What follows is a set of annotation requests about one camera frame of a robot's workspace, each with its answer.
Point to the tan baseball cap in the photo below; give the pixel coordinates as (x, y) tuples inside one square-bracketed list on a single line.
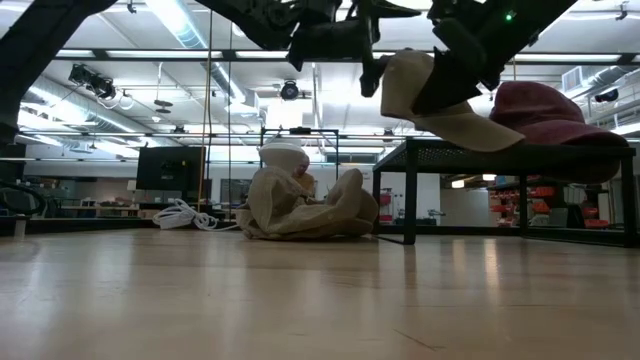
[(465, 127), (300, 210)]

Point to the black ceiling-mounted device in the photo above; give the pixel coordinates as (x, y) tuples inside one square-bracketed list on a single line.
[(92, 80)]

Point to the black overhead frame beam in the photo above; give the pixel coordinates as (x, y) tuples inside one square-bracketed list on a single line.
[(165, 53)]

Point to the black overhead camera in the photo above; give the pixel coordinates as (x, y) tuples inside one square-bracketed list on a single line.
[(289, 90)]

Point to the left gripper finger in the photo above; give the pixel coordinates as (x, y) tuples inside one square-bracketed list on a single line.
[(395, 10), (370, 70)]

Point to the black metal mesh rack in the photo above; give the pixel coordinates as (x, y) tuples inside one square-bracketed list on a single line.
[(500, 152)]

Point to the black security camera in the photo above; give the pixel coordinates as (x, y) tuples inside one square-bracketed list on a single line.
[(606, 95)]

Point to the shelves with red bins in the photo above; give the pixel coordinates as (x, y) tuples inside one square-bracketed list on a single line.
[(540, 205)]

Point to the black monitor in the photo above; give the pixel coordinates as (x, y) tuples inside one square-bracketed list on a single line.
[(170, 167)]

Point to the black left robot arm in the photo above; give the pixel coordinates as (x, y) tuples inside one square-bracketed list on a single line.
[(30, 55)]

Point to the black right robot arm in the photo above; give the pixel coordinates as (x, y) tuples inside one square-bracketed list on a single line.
[(545, 15)]

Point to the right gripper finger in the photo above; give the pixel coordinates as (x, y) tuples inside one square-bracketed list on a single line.
[(462, 42), (445, 85)]

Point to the white-headed wooden hat stand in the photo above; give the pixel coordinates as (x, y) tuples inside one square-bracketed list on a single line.
[(280, 152)]

